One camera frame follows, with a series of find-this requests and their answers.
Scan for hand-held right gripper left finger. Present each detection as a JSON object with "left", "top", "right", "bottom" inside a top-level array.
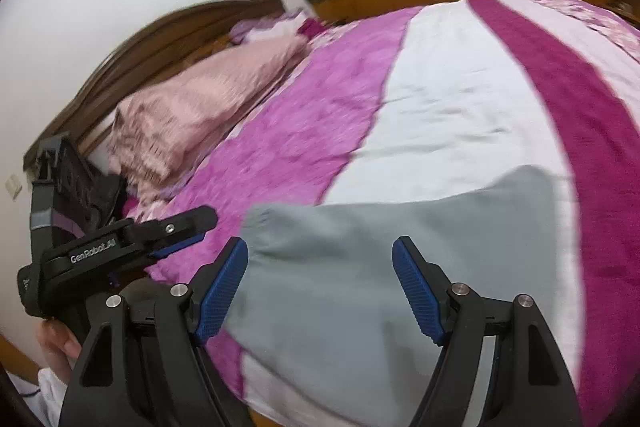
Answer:
[{"left": 60, "top": 237, "right": 251, "bottom": 427}]

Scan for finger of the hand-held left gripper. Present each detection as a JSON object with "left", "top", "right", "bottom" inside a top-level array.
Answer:
[
  {"left": 142, "top": 231, "right": 207, "bottom": 264},
  {"left": 131, "top": 205, "right": 219, "bottom": 242}
]

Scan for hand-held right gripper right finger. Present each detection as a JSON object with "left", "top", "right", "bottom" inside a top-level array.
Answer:
[{"left": 392, "top": 235, "right": 584, "bottom": 427}]

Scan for grey pants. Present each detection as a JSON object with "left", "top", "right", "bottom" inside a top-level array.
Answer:
[{"left": 220, "top": 166, "right": 557, "bottom": 427}]

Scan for person's left hand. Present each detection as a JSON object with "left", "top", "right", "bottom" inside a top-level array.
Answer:
[{"left": 37, "top": 320, "right": 82, "bottom": 380}]

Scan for pink ruffled pillow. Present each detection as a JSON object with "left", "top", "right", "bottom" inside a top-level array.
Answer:
[{"left": 107, "top": 34, "right": 312, "bottom": 204}]

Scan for dark wooden headboard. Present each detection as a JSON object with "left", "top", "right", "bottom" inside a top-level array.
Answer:
[{"left": 24, "top": 0, "right": 286, "bottom": 170}]

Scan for bed with striped purple bedspread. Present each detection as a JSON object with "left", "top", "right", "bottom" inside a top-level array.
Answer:
[{"left": 120, "top": 0, "right": 640, "bottom": 427}]

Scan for purple ruffled pillow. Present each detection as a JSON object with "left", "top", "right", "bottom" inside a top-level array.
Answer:
[{"left": 229, "top": 8, "right": 323, "bottom": 46}]

